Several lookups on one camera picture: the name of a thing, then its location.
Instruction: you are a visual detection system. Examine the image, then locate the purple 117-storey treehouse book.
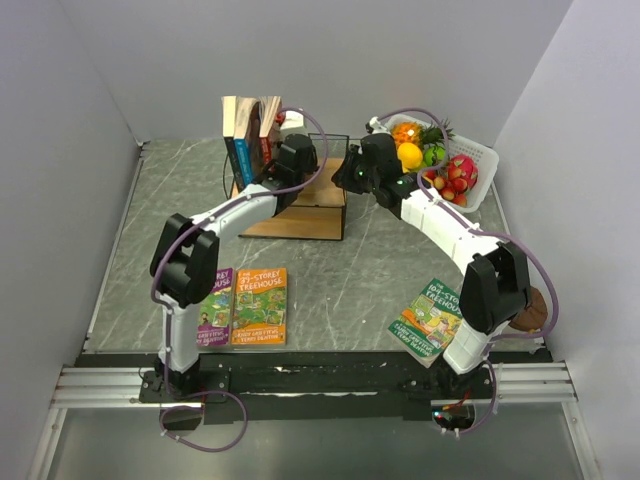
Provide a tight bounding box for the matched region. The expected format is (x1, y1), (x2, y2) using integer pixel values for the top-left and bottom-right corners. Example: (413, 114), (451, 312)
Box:
(196, 268), (234, 347)

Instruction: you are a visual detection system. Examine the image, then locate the pink dragon fruit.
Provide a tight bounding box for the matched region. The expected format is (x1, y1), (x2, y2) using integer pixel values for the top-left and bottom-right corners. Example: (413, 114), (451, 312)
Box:
(446, 154), (478, 193)

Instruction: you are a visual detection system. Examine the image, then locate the green 104-storey treehouse book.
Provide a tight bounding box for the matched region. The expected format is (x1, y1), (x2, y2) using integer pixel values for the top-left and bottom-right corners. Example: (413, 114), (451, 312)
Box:
(388, 278), (463, 368)

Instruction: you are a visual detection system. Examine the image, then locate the blue comic cover book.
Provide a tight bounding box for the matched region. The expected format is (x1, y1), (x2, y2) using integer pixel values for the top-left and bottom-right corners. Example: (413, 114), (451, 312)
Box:
(234, 97), (260, 191)

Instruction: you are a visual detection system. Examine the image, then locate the orange round fruit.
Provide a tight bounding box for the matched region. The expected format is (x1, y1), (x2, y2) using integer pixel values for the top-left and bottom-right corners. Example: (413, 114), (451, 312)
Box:
(397, 142), (423, 171)

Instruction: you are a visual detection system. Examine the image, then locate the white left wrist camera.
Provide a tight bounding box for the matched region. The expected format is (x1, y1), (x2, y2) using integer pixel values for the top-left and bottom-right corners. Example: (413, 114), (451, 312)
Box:
(275, 111), (308, 138)

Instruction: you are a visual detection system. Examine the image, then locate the orange spiky fruit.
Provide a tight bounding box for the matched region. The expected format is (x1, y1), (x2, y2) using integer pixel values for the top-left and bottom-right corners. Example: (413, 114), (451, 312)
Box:
(390, 122), (423, 148)

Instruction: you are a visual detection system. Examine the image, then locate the brown round object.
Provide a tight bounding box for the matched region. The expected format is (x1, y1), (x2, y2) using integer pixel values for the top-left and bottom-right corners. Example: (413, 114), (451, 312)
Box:
(509, 287), (548, 333)

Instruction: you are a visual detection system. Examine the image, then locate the wooden two-tier metal shelf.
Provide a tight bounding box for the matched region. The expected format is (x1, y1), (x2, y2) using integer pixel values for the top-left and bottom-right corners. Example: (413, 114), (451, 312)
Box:
(241, 133), (350, 241)

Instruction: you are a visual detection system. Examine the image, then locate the dark grey cover book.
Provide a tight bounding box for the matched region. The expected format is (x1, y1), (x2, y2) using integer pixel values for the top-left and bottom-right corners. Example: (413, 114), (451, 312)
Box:
(221, 96), (246, 192)

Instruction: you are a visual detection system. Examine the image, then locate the red 13-storey treehouse book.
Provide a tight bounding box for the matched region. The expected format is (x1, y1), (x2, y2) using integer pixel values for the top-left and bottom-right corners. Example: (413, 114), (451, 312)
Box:
(259, 96), (282, 167)

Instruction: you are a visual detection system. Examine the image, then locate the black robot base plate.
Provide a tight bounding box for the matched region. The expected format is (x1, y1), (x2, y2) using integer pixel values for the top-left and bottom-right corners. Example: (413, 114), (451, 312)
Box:
(139, 351), (493, 425)

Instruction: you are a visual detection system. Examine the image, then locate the white plastic fruit basket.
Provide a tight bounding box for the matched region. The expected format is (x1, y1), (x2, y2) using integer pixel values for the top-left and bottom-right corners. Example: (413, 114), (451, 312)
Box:
(371, 109), (499, 213)

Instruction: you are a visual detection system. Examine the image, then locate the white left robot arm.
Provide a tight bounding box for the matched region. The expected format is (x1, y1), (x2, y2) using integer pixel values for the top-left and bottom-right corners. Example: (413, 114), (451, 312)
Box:
(150, 134), (320, 402)

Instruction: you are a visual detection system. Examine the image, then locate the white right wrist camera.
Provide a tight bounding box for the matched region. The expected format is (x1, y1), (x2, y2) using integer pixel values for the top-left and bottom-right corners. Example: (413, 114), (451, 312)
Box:
(365, 116), (391, 135)

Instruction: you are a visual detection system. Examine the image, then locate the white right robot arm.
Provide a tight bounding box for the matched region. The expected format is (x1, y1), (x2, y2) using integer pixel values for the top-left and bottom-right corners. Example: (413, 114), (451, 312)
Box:
(332, 133), (532, 399)

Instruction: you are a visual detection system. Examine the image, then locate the green apple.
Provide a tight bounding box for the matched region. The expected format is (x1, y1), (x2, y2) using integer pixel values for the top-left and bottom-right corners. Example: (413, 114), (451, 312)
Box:
(423, 145), (446, 167)

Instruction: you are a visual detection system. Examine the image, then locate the orange 39-storey treehouse book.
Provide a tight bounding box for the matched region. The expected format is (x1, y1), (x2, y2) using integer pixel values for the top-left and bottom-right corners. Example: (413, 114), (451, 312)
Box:
(231, 268), (288, 347)

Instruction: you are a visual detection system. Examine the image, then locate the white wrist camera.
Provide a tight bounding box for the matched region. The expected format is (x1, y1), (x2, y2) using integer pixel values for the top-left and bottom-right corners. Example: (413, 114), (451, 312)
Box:
(365, 116), (391, 135)
(275, 111), (308, 138)

